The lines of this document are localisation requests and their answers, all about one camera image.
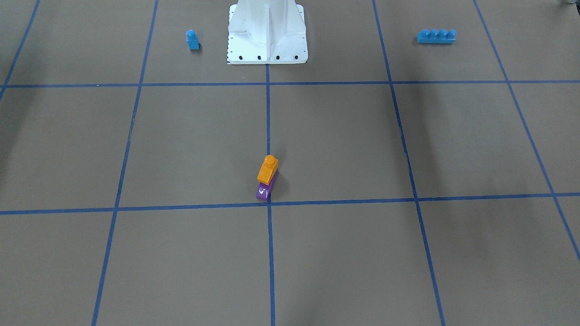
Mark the orange trapezoid block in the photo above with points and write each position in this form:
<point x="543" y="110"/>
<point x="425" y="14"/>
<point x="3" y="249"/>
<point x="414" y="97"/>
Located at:
<point x="268" y="169"/>

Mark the blue block near pedestal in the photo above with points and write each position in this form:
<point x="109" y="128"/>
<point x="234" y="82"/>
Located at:
<point x="192" y="40"/>

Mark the purple trapezoid block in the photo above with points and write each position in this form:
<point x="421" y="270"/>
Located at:
<point x="264" y="190"/>

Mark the blue block far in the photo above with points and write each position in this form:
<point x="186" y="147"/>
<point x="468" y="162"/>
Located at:
<point x="436" y="36"/>

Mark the white camera pedestal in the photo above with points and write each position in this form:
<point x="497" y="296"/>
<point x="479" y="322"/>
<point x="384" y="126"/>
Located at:
<point x="266" y="32"/>

